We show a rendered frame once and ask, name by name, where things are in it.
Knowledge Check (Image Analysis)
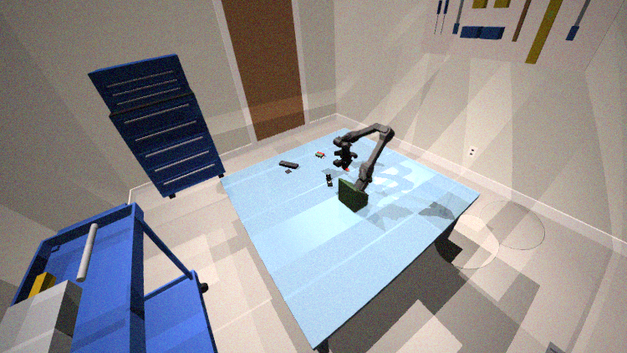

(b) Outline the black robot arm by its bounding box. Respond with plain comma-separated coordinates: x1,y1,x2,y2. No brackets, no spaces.
333,123,395,192

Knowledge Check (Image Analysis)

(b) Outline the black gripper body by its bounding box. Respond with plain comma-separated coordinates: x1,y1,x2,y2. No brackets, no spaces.
333,151,358,167

